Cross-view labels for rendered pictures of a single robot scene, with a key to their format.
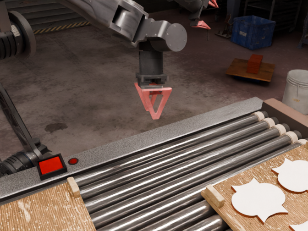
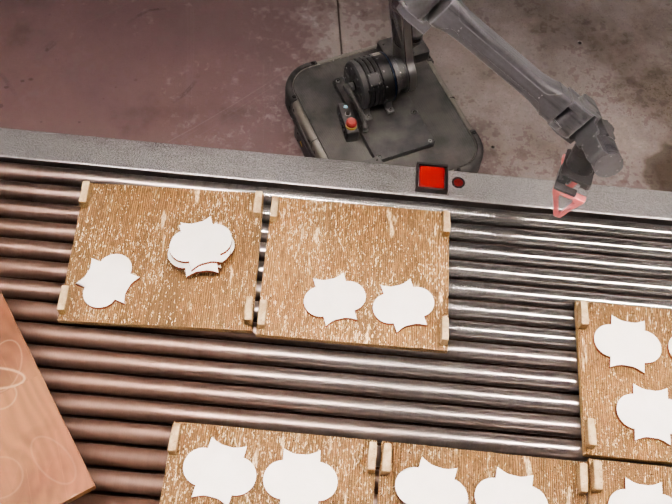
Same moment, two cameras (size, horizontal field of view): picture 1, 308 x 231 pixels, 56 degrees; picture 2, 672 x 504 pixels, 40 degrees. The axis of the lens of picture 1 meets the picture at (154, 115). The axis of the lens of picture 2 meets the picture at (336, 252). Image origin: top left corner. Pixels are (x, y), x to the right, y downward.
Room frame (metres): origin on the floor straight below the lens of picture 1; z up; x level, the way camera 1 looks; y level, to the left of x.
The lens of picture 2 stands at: (-0.59, -0.10, 2.75)
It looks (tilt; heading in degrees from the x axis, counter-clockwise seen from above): 60 degrees down; 27
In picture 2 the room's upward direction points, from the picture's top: 7 degrees clockwise
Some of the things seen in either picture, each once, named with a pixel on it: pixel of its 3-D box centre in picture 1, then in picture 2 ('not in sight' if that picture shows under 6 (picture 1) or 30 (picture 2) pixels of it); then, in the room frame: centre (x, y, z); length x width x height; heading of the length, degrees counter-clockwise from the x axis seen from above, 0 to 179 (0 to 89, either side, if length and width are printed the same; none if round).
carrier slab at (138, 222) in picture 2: not in sight; (165, 255); (0.12, 0.68, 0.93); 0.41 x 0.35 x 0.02; 121
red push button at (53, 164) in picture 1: (51, 166); (431, 178); (0.64, 0.30, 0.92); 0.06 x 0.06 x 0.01; 29
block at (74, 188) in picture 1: (73, 187); (446, 223); (0.53, 0.21, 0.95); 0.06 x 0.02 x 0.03; 29
